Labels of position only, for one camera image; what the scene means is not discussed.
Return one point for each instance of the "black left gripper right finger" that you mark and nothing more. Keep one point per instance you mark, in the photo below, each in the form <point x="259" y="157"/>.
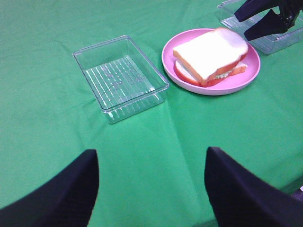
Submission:
<point x="241" y="199"/>

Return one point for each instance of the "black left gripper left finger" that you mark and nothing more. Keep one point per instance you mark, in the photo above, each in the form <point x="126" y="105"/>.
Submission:
<point x="67" y="200"/>

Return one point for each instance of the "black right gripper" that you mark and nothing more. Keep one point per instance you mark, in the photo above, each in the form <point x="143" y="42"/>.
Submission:
<point x="271" y="23"/>

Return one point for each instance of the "bread slice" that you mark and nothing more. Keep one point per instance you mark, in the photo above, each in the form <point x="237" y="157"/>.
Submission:
<point x="184" y="74"/>
<point x="211" y="54"/>

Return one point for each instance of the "green lettuce leaf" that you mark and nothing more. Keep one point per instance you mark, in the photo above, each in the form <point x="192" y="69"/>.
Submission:
<point x="223" y="75"/>

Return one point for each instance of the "right clear plastic container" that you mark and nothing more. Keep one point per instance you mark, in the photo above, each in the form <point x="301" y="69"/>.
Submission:
<point x="268" y="44"/>

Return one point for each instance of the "clear plastic container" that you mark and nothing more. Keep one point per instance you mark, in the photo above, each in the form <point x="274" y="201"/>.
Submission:
<point x="122" y="78"/>
<point x="268" y="44"/>

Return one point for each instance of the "pink round plate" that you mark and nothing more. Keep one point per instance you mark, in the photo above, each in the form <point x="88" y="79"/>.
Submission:
<point x="230" y="85"/>

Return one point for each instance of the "green tablecloth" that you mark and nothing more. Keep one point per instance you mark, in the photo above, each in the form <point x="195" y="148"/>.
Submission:
<point x="152" y="164"/>

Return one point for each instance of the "left clear plastic container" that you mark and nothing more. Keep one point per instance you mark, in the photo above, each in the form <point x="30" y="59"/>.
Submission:
<point x="122" y="78"/>

